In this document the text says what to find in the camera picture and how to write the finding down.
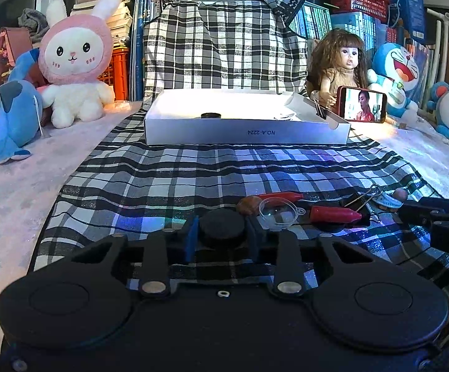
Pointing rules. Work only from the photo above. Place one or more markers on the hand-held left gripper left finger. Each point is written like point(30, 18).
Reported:
point(191, 242)

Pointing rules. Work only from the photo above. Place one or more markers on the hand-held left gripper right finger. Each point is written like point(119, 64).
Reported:
point(252, 240)

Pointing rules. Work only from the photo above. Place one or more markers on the brown round bead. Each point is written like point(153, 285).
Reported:
point(401, 193)

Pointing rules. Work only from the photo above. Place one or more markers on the black round disc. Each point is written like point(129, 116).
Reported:
point(210, 115)
point(223, 228)

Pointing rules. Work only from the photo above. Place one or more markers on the white cardboard box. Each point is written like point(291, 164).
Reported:
point(209, 133)

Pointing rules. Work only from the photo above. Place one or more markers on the brown walnut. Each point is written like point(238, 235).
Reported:
point(249, 204)

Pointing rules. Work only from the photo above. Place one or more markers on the clear plastic dome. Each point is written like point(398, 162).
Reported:
point(277, 213)

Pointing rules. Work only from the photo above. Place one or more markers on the red toy chili pepper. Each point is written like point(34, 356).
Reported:
point(335, 215)
point(278, 196)

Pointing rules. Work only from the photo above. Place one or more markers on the black binder clip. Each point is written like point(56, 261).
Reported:
point(319, 108)
point(358, 200)

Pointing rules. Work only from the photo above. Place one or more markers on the black and white plaid cloth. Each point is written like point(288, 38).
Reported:
point(224, 170)

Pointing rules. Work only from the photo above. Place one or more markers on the phone in red case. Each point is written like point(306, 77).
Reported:
point(362, 104)

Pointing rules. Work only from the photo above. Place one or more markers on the white pipe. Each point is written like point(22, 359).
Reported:
point(438, 58)

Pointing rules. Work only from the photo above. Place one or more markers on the blue robot cat plush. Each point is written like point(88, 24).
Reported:
point(397, 66)

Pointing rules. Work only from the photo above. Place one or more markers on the brown haired doll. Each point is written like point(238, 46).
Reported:
point(348, 58)

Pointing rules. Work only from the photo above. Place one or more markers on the red plastic crate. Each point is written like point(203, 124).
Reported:
point(120, 69)

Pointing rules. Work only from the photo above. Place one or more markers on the boxed set of blue books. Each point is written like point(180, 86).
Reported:
point(358, 27)

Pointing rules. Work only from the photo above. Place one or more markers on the row of upright blue books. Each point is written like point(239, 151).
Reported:
point(139, 46)

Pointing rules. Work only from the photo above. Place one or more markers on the row of teal books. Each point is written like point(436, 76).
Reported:
point(317, 19)

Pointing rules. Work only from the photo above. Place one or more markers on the red plastic basket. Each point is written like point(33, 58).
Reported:
point(360, 0)

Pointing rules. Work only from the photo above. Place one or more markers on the pink hooded bunny plush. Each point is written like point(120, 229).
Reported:
point(73, 54)

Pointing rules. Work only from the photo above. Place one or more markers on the blue plush toy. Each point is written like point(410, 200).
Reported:
point(7, 116)

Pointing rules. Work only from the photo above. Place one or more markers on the stack of white books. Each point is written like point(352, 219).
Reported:
point(125, 27)

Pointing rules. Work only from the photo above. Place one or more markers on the pink bag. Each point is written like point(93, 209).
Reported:
point(5, 46)

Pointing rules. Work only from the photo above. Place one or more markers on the grey cloth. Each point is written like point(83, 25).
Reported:
point(32, 21)

